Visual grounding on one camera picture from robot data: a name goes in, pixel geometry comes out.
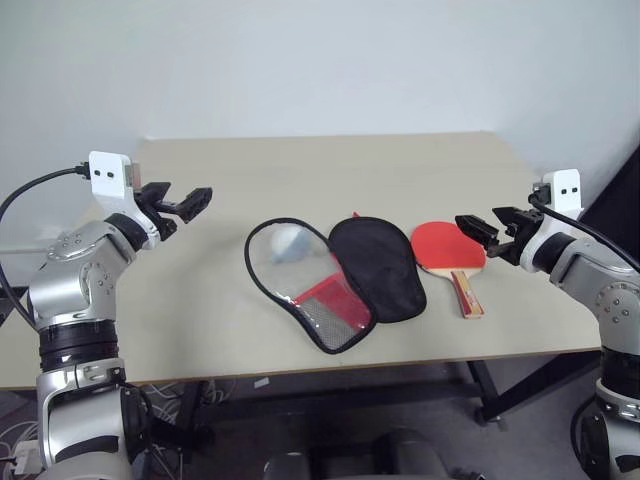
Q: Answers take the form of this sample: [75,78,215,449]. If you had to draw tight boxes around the white power strip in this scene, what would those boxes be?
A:
[8,443,40,475]

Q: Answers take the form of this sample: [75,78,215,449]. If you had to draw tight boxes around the red black paddle case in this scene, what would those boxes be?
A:
[243,210,428,357]

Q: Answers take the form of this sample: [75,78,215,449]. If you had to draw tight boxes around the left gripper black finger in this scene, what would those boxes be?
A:
[141,183,172,204]
[175,187,214,224]

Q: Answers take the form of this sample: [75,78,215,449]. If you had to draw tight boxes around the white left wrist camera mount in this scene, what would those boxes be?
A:
[87,150,162,250]

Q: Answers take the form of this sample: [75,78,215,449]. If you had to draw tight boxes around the black metal table frame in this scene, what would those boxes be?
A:
[124,349,604,451]

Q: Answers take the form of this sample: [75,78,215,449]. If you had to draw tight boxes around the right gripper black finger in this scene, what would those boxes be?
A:
[454,214,501,250]
[491,205,522,232]

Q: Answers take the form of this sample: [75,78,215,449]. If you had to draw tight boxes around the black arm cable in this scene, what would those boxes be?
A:
[0,166,90,334]
[528,192,640,275]

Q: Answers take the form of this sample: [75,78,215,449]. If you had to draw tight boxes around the white ping pong ball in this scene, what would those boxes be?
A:
[271,227,302,262]

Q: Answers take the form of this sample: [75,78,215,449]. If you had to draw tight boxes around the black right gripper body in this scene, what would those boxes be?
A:
[486,209,545,266]

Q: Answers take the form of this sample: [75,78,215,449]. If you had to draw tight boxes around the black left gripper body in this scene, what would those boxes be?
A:
[132,191,180,243]

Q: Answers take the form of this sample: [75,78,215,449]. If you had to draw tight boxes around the red table tennis paddle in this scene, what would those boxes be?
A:
[410,220,488,320]

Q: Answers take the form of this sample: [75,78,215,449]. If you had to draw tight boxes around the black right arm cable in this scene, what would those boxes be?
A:
[528,192,640,275]

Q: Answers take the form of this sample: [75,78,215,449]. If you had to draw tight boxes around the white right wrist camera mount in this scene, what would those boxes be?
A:
[518,168,584,274]

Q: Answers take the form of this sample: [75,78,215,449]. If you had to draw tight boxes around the dark rounded shape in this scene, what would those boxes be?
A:
[261,451,312,480]
[368,428,454,480]

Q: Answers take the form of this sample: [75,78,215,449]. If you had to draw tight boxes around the white wall cable conduit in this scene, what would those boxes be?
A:
[0,243,52,256]

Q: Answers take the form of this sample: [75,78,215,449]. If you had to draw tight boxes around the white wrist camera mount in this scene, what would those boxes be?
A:
[518,168,584,274]
[87,150,162,250]

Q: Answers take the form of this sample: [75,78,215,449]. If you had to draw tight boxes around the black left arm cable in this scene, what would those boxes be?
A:
[0,166,90,334]

